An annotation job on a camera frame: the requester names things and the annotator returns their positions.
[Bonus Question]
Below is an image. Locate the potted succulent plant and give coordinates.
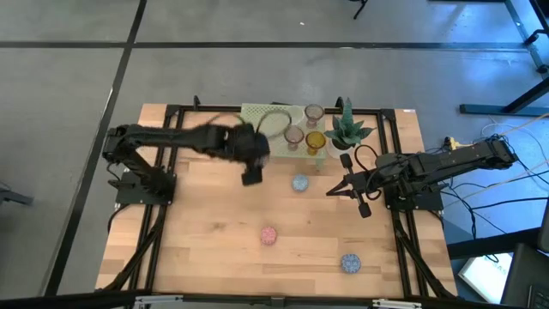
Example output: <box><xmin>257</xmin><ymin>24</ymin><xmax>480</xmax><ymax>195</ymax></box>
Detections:
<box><xmin>323</xmin><ymin>97</ymin><xmax>377</xmax><ymax>161</ymax></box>

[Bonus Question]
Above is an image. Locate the amber glass candle holder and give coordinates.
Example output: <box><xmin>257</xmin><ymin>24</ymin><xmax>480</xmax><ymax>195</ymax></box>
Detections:
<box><xmin>305</xmin><ymin>130</ymin><xmax>327</xmax><ymax>156</ymax></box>

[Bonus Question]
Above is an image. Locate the white board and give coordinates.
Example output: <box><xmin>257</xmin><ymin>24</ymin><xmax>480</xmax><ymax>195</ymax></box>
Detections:
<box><xmin>456</xmin><ymin>251</ymin><xmax>515</xmax><ymax>305</ymax></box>

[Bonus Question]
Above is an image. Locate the black desk foot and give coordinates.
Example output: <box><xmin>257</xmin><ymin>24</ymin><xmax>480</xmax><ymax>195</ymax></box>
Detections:
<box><xmin>459</xmin><ymin>76</ymin><xmax>549</xmax><ymax>117</ymax></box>

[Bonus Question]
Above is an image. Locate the blue patterned round tin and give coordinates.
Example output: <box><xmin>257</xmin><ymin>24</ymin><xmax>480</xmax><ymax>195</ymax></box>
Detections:
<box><xmin>341</xmin><ymin>253</ymin><xmax>362</xmax><ymax>275</ymax></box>
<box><xmin>292</xmin><ymin>173</ymin><xmax>310</xmax><ymax>192</ymax></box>

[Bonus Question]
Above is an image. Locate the silver crossbar bracket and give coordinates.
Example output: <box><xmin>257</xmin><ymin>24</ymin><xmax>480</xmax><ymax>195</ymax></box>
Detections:
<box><xmin>371</xmin><ymin>298</ymin><xmax>422</xmax><ymax>309</ymax></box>
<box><xmin>134</xmin><ymin>294</ymin><xmax>184</xmax><ymax>309</ymax></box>

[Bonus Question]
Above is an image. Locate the pink-brown glass candle holder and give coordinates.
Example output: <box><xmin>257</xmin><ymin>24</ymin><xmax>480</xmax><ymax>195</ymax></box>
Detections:
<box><xmin>283</xmin><ymin>124</ymin><xmax>305</xmax><ymax>152</ymax></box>

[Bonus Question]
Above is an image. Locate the black tripod leg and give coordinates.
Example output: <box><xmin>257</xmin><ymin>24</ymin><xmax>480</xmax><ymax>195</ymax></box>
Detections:
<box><xmin>349</xmin><ymin>0</ymin><xmax>370</xmax><ymax>21</ymax></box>

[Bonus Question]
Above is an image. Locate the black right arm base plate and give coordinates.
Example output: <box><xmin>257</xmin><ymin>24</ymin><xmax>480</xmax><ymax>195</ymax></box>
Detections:
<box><xmin>383</xmin><ymin>184</ymin><xmax>444</xmax><ymax>211</ymax></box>

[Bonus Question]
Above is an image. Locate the black laptop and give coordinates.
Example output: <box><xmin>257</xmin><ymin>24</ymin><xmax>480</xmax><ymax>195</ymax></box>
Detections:
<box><xmin>500</xmin><ymin>242</ymin><xmax>549</xmax><ymax>309</ymax></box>

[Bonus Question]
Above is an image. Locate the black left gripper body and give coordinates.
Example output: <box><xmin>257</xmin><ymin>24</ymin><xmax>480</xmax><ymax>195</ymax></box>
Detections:
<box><xmin>231</xmin><ymin>128</ymin><xmax>272</xmax><ymax>186</ymax></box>

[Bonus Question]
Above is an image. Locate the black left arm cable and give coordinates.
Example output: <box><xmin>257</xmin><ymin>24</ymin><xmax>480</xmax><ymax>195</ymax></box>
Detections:
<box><xmin>205</xmin><ymin>109</ymin><xmax>293</xmax><ymax>139</ymax></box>

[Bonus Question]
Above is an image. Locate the clear glass candle holder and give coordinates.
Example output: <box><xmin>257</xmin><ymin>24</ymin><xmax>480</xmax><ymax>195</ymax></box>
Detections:
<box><xmin>285</xmin><ymin>105</ymin><xmax>305</xmax><ymax>128</ymax></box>

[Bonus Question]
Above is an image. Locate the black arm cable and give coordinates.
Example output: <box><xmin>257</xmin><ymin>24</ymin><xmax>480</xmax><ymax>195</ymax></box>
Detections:
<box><xmin>354</xmin><ymin>144</ymin><xmax>383</xmax><ymax>202</ymax></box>
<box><xmin>205</xmin><ymin>109</ymin><xmax>293</xmax><ymax>139</ymax></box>

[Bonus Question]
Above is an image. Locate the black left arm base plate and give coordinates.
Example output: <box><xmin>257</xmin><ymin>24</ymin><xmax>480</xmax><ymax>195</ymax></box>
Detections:
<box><xmin>114</xmin><ymin>171</ymin><xmax>177</xmax><ymax>206</ymax></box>

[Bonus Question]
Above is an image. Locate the green perforated metal shelf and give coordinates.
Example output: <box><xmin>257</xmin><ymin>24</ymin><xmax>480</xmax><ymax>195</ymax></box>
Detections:
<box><xmin>236</xmin><ymin>102</ymin><xmax>327</xmax><ymax>172</ymax></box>

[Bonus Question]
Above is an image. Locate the black floor beam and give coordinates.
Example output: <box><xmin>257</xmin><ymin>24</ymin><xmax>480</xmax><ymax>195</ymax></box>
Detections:
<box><xmin>445</xmin><ymin>226</ymin><xmax>542</xmax><ymax>259</ymax></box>

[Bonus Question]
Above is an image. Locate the tan floor cable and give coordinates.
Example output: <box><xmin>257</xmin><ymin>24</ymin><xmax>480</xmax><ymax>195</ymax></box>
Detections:
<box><xmin>443</xmin><ymin>161</ymin><xmax>549</xmax><ymax>209</ymax></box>
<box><xmin>458</xmin><ymin>112</ymin><xmax>549</xmax><ymax>149</ymax></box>

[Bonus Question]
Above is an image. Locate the white floor cable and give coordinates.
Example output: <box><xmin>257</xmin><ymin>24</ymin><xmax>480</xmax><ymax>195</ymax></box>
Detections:
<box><xmin>480</xmin><ymin>122</ymin><xmax>549</xmax><ymax>145</ymax></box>

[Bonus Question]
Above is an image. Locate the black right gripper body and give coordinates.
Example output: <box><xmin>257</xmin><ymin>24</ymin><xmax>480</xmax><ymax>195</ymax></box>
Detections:
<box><xmin>340</xmin><ymin>153</ymin><xmax>383</xmax><ymax>219</ymax></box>

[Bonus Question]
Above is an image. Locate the grey furniture foot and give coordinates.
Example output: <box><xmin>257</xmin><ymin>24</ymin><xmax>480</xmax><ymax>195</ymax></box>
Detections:
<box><xmin>0</xmin><ymin>182</ymin><xmax>34</xmax><ymax>208</ymax></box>

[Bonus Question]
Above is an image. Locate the black rig crossbar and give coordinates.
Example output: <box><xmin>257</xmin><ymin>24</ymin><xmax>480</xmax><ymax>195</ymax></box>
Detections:
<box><xmin>0</xmin><ymin>289</ymin><xmax>549</xmax><ymax>309</ymax></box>

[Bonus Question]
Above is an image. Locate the dark desk frame rail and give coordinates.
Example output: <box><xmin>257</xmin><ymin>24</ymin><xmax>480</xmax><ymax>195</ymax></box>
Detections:
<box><xmin>504</xmin><ymin>0</ymin><xmax>549</xmax><ymax>74</ymax></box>

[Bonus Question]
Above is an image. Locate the pink patterned round tin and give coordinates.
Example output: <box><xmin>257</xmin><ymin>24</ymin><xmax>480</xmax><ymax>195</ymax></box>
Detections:
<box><xmin>259</xmin><ymin>226</ymin><xmax>278</xmax><ymax>246</ymax></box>

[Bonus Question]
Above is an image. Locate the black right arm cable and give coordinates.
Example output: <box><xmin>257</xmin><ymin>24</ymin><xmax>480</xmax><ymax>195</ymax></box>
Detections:
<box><xmin>354</xmin><ymin>144</ymin><xmax>383</xmax><ymax>202</ymax></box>

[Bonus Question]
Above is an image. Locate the black floor cable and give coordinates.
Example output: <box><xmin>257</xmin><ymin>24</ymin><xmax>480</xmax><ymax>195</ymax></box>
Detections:
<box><xmin>441</xmin><ymin>195</ymin><xmax>549</xmax><ymax>241</ymax></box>

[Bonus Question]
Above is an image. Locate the black aluminium table frame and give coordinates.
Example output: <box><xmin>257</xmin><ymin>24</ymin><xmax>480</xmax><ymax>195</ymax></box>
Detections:
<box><xmin>102</xmin><ymin>94</ymin><xmax>458</xmax><ymax>300</ymax></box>

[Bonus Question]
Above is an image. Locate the mauve glass goblet candle holder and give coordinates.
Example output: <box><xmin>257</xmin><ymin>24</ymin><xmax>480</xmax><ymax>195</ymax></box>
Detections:
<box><xmin>304</xmin><ymin>102</ymin><xmax>325</xmax><ymax>129</ymax></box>

